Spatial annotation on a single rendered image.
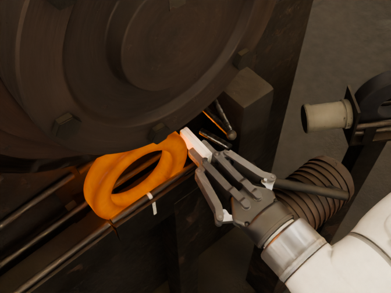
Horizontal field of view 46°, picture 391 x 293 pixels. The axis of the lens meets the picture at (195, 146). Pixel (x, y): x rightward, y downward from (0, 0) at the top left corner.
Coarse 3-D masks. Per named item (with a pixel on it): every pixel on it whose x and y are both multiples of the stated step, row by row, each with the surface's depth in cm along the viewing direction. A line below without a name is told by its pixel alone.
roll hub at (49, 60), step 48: (0, 0) 31; (96, 0) 34; (144, 0) 34; (192, 0) 38; (240, 0) 45; (0, 48) 33; (48, 48) 32; (96, 48) 37; (144, 48) 38; (192, 48) 42; (240, 48) 49; (48, 96) 35; (96, 96) 40; (144, 96) 45; (192, 96) 49; (96, 144) 43; (144, 144) 48
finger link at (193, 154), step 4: (192, 148) 77; (188, 152) 78; (192, 152) 77; (196, 152) 77; (192, 156) 77; (196, 156) 77; (200, 156) 77; (196, 160) 76; (200, 160) 76; (196, 164) 77; (200, 164) 76; (204, 172) 76; (196, 176) 75
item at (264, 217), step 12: (240, 192) 73; (264, 192) 73; (252, 204) 72; (264, 204) 72; (276, 204) 70; (240, 216) 71; (252, 216) 71; (264, 216) 68; (276, 216) 68; (288, 216) 69; (252, 228) 69; (264, 228) 68; (276, 228) 68; (252, 240) 70; (264, 240) 68
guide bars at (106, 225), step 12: (192, 168) 80; (168, 180) 78; (156, 192) 77; (132, 204) 75; (144, 204) 77; (120, 216) 74; (96, 228) 73; (108, 228) 75; (84, 240) 72; (72, 252) 71; (48, 264) 70; (60, 264) 70; (36, 276) 69; (24, 288) 68
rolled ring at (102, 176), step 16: (160, 144) 70; (176, 144) 73; (96, 160) 67; (112, 160) 66; (128, 160) 67; (160, 160) 79; (176, 160) 77; (96, 176) 67; (112, 176) 67; (160, 176) 79; (96, 192) 67; (128, 192) 79; (144, 192) 79; (96, 208) 70; (112, 208) 73
